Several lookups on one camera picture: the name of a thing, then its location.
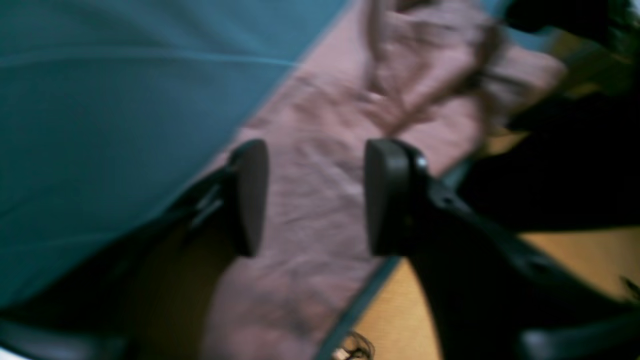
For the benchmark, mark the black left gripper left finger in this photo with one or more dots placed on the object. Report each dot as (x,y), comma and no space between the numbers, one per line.
(69,319)

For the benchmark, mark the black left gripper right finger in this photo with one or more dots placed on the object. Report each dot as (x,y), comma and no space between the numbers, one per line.
(492,296)

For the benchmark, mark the pink T-shirt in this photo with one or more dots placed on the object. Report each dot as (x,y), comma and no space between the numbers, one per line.
(441,76)

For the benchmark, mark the blue table cloth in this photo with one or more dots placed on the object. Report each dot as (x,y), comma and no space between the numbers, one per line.
(110,111)

